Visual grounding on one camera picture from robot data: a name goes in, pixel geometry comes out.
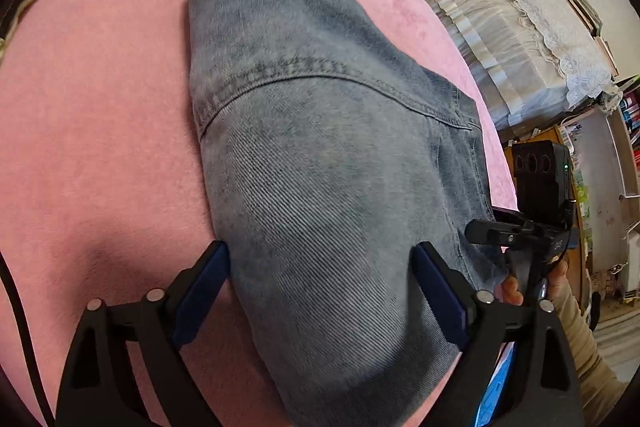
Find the white satin lace cover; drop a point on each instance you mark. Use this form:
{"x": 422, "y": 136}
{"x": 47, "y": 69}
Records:
{"x": 490, "y": 22}

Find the blue plastic item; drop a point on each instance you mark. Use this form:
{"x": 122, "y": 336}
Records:
{"x": 495, "y": 387}

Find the white bookshelf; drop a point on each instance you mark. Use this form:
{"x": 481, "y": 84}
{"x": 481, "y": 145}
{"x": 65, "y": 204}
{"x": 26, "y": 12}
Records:
{"x": 622, "y": 187}

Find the blue denim jacket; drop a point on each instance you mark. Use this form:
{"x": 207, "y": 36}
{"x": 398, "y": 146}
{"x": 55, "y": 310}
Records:
{"x": 325, "y": 182}

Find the pink blanket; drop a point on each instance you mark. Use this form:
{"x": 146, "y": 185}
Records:
{"x": 100, "y": 132}

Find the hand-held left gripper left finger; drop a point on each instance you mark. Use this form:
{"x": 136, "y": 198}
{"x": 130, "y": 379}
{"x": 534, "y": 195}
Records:
{"x": 200, "y": 297}

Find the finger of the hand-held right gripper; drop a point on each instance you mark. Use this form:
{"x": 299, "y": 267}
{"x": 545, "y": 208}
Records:
{"x": 485, "y": 233}

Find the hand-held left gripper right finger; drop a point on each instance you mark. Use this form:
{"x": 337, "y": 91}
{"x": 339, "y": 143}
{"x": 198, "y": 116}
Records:
{"x": 442, "y": 302}

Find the person's right hand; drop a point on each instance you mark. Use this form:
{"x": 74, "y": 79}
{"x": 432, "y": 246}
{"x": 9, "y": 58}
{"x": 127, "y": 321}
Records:
{"x": 511, "y": 289}

